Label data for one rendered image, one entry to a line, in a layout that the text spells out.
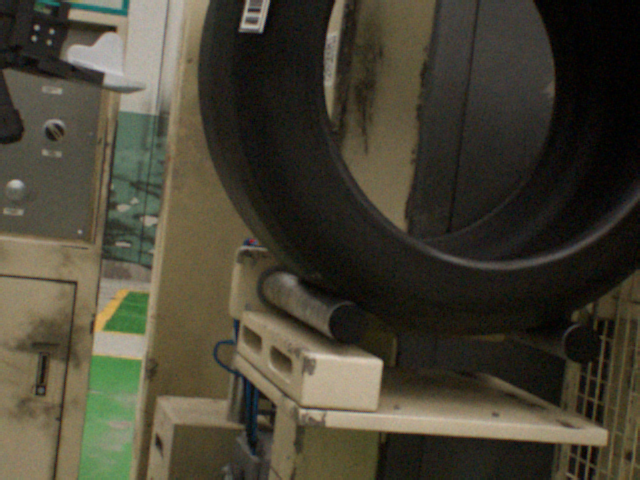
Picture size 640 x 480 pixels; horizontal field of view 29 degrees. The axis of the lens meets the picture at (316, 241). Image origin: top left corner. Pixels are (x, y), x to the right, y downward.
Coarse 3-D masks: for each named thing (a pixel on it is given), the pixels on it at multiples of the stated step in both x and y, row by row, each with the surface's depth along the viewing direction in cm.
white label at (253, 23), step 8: (248, 0) 132; (256, 0) 130; (264, 0) 129; (248, 8) 131; (256, 8) 130; (264, 8) 129; (248, 16) 131; (256, 16) 130; (264, 16) 129; (240, 24) 132; (248, 24) 131; (256, 24) 130; (256, 32) 129
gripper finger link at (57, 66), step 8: (32, 64) 133; (40, 64) 131; (48, 64) 132; (56, 64) 132; (64, 64) 132; (72, 64) 132; (56, 72) 132; (64, 72) 132; (72, 72) 133; (80, 72) 133; (88, 72) 134; (96, 72) 134; (104, 72) 134; (88, 80) 133; (96, 80) 134
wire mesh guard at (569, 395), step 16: (576, 320) 184; (624, 352) 171; (576, 368) 184; (624, 368) 170; (576, 384) 183; (608, 384) 174; (592, 400) 178; (592, 416) 177; (624, 432) 168; (560, 448) 185; (560, 464) 185; (576, 464) 180; (608, 464) 171
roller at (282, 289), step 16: (272, 272) 167; (272, 288) 162; (288, 288) 155; (304, 288) 150; (320, 288) 148; (288, 304) 153; (304, 304) 145; (320, 304) 140; (336, 304) 136; (352, 304) 135; (304, 320) 147; (320, 320) 138; (336, 320) 134; (352, 320) 135; (336, 336) 135; (352, 336) 135
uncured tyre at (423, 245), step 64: (320, 0) 130; (576, 0) 168; (256, 64) 131; (320, 64) 130; (576, 64) 169; (256, 128) 132; (320, 128) 131; (576, 128) 169; (256, 192) 136; (320, 192) 132; (576, 192) 169; (320, 256) 136; (384, 256) 134; (448, 256) 136; (512, 256) 167; (576, 256) 140; (448, 320) 140; (512, 320) 141
